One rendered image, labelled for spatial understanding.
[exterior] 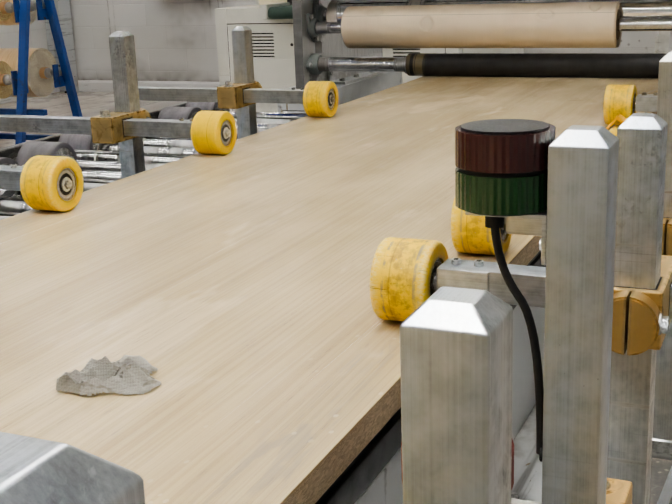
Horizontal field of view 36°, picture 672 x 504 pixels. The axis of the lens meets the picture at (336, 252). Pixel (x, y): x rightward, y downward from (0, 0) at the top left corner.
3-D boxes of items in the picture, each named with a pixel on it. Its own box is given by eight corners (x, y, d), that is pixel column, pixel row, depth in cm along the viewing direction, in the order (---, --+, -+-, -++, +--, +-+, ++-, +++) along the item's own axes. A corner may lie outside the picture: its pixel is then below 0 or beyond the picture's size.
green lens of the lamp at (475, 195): (563, 196, 66) (564, 161, 65) (541, 218, 61) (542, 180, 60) (471, 191, 68) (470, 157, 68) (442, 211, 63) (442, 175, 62)
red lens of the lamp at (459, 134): (564, 156, 65) (565, 121, 65) (542, 175, 60) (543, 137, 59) (470, 153, 68) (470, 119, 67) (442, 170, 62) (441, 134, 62)
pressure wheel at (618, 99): (630, 101, 204) (632, 133, 209) (636, 76, 209) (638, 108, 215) (599, 100, 207) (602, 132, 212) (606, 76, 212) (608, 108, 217)
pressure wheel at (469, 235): (509, 172, 121) (493, 221, 116) (517, 221, 127) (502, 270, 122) (459, 170, 123) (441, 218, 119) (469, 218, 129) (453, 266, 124)
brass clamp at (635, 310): (682, 309, 96) (685, 255, 94) (664, 360, 84) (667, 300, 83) (614, 302, 98) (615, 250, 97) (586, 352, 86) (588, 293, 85)
